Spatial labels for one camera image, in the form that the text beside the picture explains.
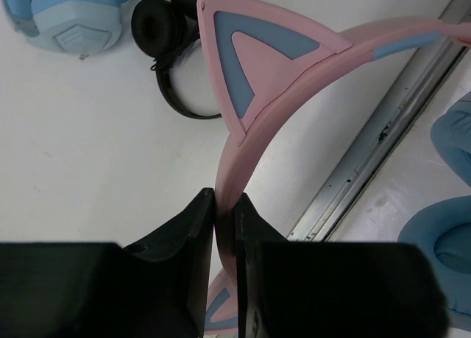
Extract small black on-ear headphones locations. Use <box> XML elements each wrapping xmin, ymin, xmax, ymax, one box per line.
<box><xmin>131</xmin><ymin>0</ymin><xmax>221</xmax><ymax>120</ymax></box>

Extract aluminium front rail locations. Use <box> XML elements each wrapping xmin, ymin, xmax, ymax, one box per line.
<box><xmin>288</xmin><ymin>0</ymin><xmax>471</xmax><ymax>243</ymax></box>

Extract light blue over-ear headphones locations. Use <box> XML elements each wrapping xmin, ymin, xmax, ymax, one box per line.
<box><xmin>1</xmin><ymin>0</ymin><xmax>128</xmax><ymax>56</ymax></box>

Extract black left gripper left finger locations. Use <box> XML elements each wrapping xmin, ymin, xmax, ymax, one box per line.
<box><xmin>124</xmin><ymin>188</ymin><xmax>215</xmax><ymax>337</ymax></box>

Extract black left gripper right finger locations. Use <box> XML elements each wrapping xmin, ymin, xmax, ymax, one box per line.
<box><xmin>233</xmin><ymin>194</ymin><xmax>287</xmax><ymax>337</ymax></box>

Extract pink blue cat-ear headphones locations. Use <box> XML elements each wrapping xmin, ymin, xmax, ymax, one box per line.
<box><xmin>196</xmin><ymin>0</ymin><xmax>470</xmax><ymax>335</ymax></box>

